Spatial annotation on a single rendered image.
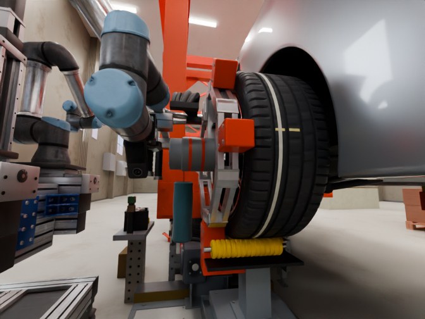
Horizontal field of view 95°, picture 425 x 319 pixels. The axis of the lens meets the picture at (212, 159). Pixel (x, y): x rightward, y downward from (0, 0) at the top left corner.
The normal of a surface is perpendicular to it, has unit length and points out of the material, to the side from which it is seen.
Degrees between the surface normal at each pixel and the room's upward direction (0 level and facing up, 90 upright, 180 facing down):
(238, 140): 90
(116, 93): 90
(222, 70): 125
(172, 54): 90
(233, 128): 90
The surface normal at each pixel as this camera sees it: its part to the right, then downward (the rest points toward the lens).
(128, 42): 0.54, -0.11
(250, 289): 0.17, -0.13
